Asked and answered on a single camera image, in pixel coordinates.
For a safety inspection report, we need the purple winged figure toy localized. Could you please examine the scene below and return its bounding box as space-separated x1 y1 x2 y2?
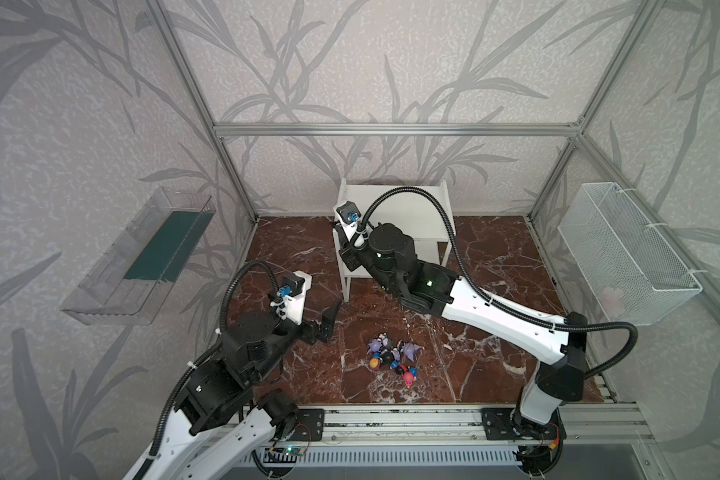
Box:
397 342 422 362

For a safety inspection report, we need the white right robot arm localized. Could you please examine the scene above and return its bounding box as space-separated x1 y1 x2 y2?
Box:
334 186 639 439

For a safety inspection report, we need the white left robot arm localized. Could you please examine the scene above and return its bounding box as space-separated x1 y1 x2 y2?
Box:
126 260 342 479

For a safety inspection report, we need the white two-tier shelf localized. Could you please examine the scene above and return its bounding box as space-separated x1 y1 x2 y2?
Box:
333 179 455 303

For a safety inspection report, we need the grey blue penguin toy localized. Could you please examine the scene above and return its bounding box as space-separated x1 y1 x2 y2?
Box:
380 351 399 369

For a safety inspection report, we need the pink red blue toy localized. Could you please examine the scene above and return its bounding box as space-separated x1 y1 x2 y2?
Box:
392 364 417 389

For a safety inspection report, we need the pink toy in basket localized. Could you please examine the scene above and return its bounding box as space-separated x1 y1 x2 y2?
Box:
598 287 626 318

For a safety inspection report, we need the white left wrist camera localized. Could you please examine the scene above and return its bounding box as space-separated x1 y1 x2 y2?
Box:
271 271 312 325

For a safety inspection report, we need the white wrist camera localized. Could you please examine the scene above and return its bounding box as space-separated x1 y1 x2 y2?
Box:
271 271 312 325
334 201 364 247

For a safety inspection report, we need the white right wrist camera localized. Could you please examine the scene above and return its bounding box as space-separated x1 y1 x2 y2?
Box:
334 201 364 247

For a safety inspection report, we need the aluminium frame horizontal bar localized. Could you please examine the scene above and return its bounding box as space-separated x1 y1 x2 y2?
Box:
213 123 579 138

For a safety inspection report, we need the clear plastic wall bin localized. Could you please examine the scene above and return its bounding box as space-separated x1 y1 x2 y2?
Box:
61 187 216 326

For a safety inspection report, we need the white wire mesh basket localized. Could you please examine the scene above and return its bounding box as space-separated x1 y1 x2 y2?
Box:
558 182 703 326

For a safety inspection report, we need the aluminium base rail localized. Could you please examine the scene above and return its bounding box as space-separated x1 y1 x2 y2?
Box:
293 403 655 447

